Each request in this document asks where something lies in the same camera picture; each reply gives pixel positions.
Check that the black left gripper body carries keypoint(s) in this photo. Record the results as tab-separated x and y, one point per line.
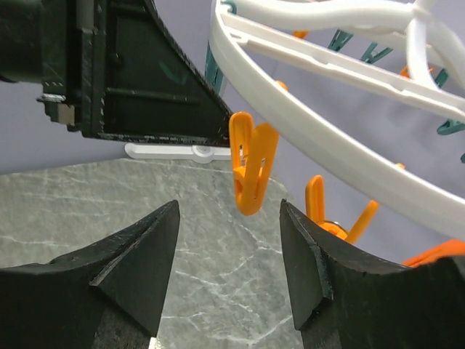
61	46

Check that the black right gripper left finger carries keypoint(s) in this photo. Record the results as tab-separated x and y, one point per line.
109	294

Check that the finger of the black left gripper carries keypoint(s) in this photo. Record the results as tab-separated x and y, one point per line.
153	92

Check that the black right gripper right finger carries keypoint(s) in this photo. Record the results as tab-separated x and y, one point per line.
344	297

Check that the orange clothes peg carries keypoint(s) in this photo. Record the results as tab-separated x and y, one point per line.
453	247
333	214
252	155

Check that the white oval clip hanger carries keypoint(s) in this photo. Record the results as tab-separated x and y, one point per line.
240	27

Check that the white drying rack stand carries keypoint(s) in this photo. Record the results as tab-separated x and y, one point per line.
198	153

